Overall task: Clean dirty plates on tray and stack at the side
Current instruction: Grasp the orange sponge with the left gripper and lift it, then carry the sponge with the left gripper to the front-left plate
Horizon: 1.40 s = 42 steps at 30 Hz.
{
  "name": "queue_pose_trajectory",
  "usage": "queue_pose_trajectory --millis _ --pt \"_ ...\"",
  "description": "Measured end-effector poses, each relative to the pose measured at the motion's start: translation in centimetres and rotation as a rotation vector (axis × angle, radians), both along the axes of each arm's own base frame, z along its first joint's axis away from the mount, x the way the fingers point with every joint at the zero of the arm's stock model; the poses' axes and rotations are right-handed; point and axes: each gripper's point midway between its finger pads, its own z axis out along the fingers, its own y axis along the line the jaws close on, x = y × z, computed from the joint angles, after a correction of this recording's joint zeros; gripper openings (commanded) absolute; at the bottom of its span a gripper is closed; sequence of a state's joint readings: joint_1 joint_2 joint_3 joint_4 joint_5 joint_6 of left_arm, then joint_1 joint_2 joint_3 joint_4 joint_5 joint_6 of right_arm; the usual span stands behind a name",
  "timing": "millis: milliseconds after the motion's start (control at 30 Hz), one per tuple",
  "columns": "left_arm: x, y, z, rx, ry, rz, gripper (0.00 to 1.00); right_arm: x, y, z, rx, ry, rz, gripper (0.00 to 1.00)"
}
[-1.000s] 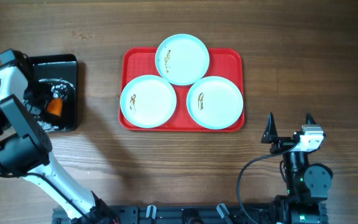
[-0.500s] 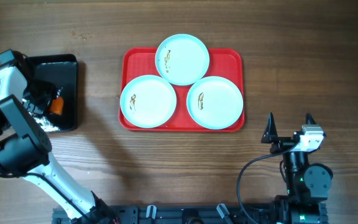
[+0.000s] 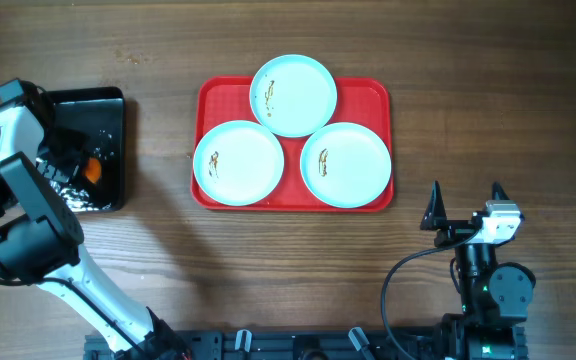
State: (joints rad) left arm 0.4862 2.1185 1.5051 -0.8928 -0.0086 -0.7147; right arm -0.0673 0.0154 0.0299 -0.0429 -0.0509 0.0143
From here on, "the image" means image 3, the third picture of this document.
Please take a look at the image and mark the black rectangular water tray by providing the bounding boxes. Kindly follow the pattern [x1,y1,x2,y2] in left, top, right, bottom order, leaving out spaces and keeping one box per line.
[45,87,126,212]

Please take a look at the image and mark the light blue plate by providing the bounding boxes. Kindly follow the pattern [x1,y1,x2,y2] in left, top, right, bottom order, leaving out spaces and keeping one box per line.
[249,54,338,138]
[299,122,392,209]
[193,120,284,206]

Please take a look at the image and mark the orange sponge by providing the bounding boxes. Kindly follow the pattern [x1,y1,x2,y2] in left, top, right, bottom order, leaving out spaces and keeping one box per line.
[82,157,102,184]

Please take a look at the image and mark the red plastic tray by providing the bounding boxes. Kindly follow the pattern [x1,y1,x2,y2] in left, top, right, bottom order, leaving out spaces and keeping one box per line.
[195,75,393,213]

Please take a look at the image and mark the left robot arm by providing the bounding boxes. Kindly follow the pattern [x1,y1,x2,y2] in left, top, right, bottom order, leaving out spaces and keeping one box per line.
[0,79,192,359]

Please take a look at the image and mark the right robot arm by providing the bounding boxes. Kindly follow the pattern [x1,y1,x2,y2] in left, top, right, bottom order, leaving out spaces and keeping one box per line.
[420,182,536,360]

